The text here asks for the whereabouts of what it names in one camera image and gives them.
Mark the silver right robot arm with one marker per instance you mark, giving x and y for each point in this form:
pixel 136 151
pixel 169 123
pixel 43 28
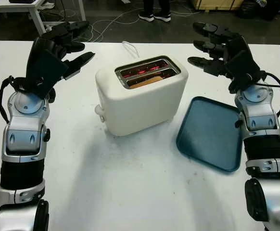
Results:
pixel 260 120

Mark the white two-slot toaster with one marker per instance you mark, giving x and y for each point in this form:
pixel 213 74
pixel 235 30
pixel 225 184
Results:
pixel 140 108

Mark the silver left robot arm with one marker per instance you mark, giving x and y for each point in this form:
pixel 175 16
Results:
pixel 22 134

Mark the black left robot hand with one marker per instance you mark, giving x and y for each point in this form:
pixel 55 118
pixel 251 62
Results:
pixel 37 48

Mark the brown toast slice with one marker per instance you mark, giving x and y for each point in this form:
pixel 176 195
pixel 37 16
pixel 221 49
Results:
pixel 147 81

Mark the blue plastic tray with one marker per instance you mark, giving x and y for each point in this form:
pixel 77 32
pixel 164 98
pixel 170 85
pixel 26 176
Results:
pixel 207 134

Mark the black garbage bag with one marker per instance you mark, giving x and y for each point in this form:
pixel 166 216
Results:
pixel 262 9

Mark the white crumpled cloth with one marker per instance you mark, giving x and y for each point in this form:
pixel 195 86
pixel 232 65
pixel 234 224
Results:
pixel 49 4

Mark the white metal-frame desk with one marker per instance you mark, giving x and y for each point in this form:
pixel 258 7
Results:
pixel 34 12

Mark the person in black trousers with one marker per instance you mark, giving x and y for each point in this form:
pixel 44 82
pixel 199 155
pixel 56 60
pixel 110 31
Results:
pixel 149 7

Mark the wooden crate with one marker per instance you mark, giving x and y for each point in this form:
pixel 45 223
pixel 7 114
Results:
pixel 214 4

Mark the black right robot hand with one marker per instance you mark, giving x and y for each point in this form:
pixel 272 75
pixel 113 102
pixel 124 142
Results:
pixel 241 42

